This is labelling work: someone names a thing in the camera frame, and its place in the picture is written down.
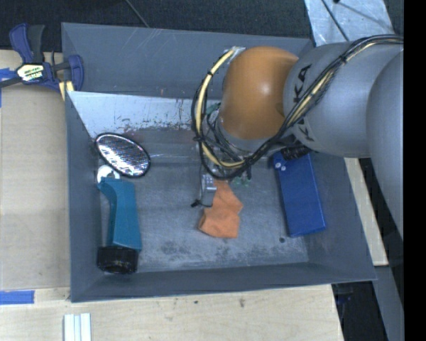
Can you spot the orange cloth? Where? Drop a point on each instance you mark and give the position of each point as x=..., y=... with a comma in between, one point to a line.
x=223, y=216

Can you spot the grey metal bin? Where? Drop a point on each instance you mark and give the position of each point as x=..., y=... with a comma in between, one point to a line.
x=184, y=247

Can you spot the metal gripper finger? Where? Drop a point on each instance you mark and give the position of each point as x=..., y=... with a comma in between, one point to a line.
x=209, y=187
x=200, y=190

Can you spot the black cylinder on white bracket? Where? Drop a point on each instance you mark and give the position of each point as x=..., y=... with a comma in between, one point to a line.
x=295, y=153

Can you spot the teal spray trigger head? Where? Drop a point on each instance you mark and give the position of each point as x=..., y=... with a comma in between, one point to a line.
x=122, y=211

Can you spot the blue flat block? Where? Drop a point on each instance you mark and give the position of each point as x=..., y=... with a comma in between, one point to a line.
x=301, y=197

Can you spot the shiny oval black-rimmed disc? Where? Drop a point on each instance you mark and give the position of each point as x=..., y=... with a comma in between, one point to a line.
x=122, y=155

